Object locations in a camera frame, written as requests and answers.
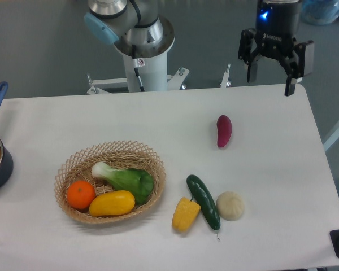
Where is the orange fruit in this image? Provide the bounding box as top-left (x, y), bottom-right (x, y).
top-left (66, 180), bottom-right (96, 210)

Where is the blue plastic bag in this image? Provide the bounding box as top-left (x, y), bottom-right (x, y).
top-left (301, 0), bottom-right (339, 26)

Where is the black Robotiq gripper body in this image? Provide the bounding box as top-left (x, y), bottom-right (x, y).
top-left (255, 1), bottom-right (301, 61)

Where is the yellow mango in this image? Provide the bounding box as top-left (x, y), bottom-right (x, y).
top-left (89, 190), bottom-right (136, 217)

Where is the beige steamed bun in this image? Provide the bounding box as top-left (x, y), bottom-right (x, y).
top-left (216, 191), bottom-right (245, 221)

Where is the yellow bell pepper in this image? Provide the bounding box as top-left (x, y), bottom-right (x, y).
top-left (172, 197), bottom-right (201, 233)

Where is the woven wicker basket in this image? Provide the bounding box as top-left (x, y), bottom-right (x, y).
top-left (54, 141), bottom-right (166, 225)

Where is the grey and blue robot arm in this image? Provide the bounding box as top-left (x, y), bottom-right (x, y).
top-left (84, 1), bottom-right (315, 96)

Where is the dark green cucumber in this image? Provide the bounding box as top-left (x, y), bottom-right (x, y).
top-left (186, 174), bottom-right (221, 241)

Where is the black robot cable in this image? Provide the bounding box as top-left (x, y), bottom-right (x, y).
top-left (131, 44), bottom-right (146, 93)

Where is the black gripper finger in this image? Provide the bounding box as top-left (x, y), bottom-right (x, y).
top-left (280, 40), bottom-right (314, 97)
top-left (238, 28), bottom-right (263, 83)

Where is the green bok choy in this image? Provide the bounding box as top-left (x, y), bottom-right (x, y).
top-left (92, 161), bottom-right (154, 204)

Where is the purple sweet potato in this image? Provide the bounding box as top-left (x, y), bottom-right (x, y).
top-left (216, 115), bottom-right (232, 148)

